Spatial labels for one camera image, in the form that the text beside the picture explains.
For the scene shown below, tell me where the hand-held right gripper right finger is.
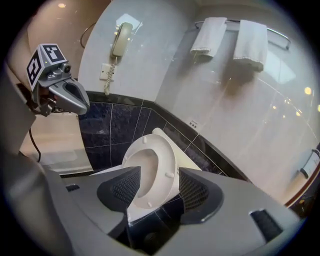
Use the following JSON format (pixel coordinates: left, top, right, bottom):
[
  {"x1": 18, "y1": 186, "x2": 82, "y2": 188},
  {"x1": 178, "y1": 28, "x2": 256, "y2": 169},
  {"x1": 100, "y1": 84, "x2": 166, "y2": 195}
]
[{"x1": 134, "y1": 167, "x2": 301, "y2": 256}]

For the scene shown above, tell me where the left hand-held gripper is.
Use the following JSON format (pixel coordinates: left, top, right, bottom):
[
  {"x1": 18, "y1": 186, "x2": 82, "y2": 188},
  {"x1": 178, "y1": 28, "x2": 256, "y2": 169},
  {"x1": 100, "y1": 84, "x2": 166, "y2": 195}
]
[{"x1": 25, "y1": 43, "x2": 91, "y2": 117}]

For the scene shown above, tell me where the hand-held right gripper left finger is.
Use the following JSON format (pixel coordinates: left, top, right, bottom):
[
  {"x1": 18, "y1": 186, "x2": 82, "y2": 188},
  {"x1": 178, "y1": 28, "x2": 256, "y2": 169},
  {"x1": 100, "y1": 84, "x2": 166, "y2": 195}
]
[{"x1": 60, "y1": 165, "x2": 142, "y2": 236}]

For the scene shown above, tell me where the white toilet bowl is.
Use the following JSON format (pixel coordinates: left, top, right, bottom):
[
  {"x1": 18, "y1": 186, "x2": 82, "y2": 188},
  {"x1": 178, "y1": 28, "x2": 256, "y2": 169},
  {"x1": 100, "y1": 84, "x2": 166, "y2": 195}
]
[{"x1": 87, "y1": 144, "x2": 203, "y2": 223}]

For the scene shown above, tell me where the white phone wall plate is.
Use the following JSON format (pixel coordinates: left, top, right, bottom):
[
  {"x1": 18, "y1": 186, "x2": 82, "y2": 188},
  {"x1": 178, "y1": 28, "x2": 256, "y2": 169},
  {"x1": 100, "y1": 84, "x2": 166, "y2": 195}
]
[{"x1": 99, "y1": 62, "x2": 116, "y2": 81}]

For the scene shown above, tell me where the black cable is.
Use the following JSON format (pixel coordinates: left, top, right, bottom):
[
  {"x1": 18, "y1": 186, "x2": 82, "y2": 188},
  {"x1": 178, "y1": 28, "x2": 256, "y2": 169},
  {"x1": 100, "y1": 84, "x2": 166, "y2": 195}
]
[{"x1": 28, "y1": 127, "x2": 42, "y2": 163}]

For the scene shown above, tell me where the beige wall telephone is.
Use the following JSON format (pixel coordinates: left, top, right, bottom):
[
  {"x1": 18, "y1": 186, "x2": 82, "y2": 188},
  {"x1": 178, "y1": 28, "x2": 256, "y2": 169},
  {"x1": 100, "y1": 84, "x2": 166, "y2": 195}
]
[{"x1": 110, "y1": 21, "x2": 133, "y2": 59}]

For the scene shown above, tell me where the white bottle in wall holder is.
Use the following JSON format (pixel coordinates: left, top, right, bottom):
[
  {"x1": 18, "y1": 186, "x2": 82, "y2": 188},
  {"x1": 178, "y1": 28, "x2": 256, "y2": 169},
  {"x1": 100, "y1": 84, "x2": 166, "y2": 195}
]
[{"x1": 298, "y1": 148, "x2": 320, "y2": 180}]

